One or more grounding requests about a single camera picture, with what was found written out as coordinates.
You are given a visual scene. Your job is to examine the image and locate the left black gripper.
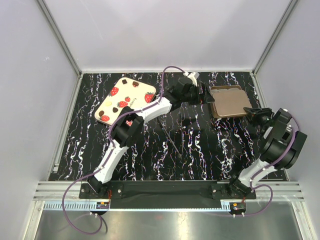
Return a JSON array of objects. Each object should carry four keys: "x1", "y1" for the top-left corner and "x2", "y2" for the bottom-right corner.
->
[{"x1": 181, "y1": 83, "x2": 214, "y2": 106}]

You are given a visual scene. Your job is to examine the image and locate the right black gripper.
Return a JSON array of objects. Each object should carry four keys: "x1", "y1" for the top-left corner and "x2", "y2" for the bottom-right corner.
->
[{"x1": 243, "y1": 107, "x2": 273, "y2": 127}]

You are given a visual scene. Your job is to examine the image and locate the brown chocolate box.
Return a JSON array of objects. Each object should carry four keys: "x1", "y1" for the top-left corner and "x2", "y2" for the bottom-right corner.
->
[{"x1": 209, "y1": 85, "x2": 250, "y2": 119}]

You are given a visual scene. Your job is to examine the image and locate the metal tweezers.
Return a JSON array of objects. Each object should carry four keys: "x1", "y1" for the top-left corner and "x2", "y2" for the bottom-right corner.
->
[{"x1": 156, "y1": 110, "x2": 185, "y2": 160}]

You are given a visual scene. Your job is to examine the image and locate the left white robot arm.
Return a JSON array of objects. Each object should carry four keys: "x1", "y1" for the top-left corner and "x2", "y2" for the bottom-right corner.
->
[{"x1": 87, "y1": 76, "x2": 215, "y2": 198}]

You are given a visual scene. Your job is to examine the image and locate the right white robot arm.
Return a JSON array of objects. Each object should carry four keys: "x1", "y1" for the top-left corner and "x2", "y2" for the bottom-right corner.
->
[{"x1": 226, "y1": 107, "x2": 307, "y2": 199}]

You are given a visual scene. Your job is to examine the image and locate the brown square chocolate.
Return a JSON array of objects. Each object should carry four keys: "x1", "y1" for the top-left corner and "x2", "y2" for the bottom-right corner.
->
[{"x1": 132, "y1": 81, "x2": 139, "y2": 87}]

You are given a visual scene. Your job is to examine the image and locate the strawberry print white tray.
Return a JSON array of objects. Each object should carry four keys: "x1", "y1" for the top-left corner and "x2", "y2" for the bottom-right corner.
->
[{"x1": 94, "y1": 77, "x2": 157, "y2": 126}]

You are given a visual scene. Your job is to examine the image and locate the right electronics board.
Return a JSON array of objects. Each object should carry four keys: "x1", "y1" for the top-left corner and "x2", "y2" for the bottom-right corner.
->
[{"x1": 231, "y1": 202, "x2": 246, "y2": 211}]

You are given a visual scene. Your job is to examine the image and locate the electronics board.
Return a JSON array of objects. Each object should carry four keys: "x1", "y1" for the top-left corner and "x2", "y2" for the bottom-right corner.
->
[
  {"x1": 96, "y1": 201, "x2": 110, "y2": 209},
  {"x1": 231, "y1": 202, "x2": 246, "y2": 211}
]

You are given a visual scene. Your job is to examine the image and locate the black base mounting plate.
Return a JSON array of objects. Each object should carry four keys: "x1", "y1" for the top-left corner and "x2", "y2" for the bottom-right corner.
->
[{"x1": 79, "y1": 180, "x2": 257, "y2": 200}]

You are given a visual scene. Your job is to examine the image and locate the left electronics board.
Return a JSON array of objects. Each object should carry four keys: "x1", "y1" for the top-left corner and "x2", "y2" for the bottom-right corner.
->
[{"x1": 96, "y1": 201, "x2": 110, "y2": 209}]

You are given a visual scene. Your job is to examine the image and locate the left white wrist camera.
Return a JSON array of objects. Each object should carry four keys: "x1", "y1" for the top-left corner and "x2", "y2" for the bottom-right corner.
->
[{"x1": 183, "y1": 71, "x2": 199, "y2": 86}]

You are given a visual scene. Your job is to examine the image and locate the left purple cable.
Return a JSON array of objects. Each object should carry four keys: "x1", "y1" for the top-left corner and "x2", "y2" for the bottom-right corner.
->
[{"x1": 61, "y1": 66, "x2": 190, "y2": 236}]

